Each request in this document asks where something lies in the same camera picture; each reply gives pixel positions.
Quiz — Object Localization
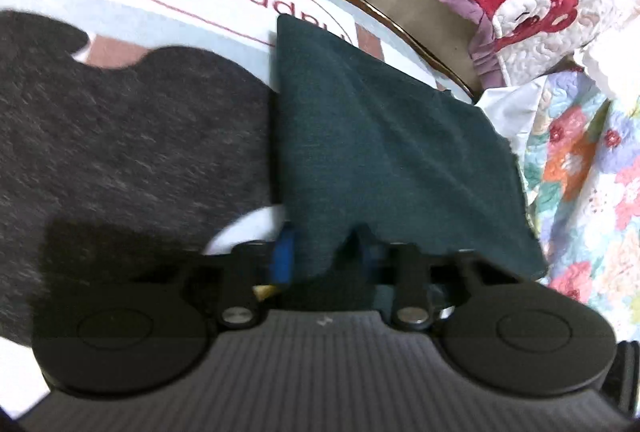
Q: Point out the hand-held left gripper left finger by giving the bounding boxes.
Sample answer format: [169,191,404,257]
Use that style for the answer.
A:
[182,224,297,329]

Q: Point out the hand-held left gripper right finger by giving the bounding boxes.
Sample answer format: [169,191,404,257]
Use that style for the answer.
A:
[357,227,523,332]

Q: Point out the white scalloped cloth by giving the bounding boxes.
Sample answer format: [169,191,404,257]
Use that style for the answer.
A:
[475,27,640,155]

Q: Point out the floral quilt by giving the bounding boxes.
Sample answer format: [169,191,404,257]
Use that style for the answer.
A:
[520,68,640,329]

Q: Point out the dark grey garment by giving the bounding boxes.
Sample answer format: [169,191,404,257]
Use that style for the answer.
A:
[0,9,287,348]

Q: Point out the dark blue jeans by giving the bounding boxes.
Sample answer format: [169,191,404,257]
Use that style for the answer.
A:
[272,14,549,287]

